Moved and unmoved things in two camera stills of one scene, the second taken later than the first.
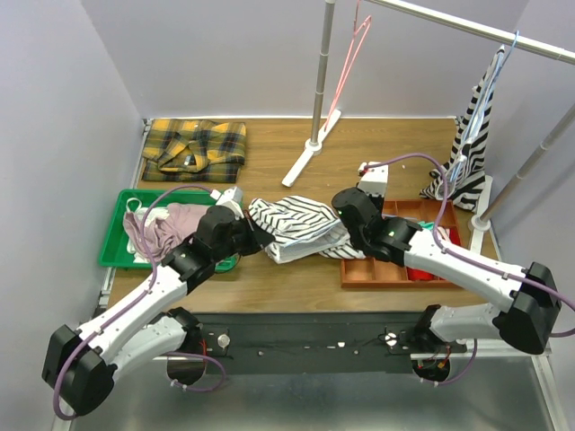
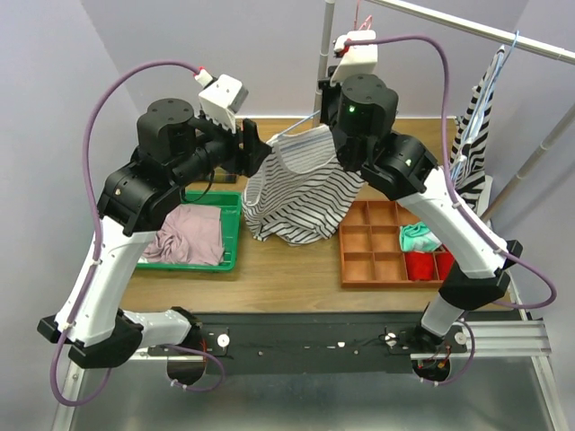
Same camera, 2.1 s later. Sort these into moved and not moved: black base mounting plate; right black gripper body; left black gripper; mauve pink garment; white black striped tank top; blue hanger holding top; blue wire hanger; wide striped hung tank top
Moved: blue wire hanger; white black striped tank top; right black gripper body; left black gripper
Not moved: mauve pink garment; blue hanger holding top; wide striped hung tank top; black base mounting plate
